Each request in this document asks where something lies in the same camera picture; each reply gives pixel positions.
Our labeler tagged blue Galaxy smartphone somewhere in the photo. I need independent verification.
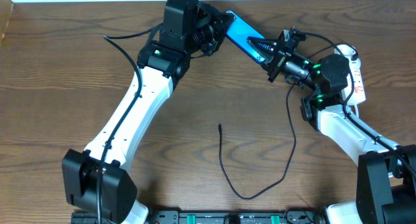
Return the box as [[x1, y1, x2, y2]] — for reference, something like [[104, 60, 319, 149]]
[[226, 10, 265, 64]]

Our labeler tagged black charger cable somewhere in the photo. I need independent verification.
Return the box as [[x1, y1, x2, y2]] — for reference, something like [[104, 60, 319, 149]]
[[217, 42, 359, 201]]

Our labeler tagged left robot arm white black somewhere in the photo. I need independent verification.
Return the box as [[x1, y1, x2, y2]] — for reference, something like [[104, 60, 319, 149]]
[[62, 0, 235, 223]]

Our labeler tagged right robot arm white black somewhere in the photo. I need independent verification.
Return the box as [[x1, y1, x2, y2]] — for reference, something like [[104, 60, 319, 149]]
[[247, 28, 415, 223]]

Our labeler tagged white power strip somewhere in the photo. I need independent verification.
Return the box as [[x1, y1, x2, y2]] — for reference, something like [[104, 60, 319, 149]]
[[337, 44, 366, 106]]

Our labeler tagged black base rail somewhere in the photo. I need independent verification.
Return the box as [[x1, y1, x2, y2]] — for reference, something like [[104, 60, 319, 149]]
[[70, 209, 328, 224]]

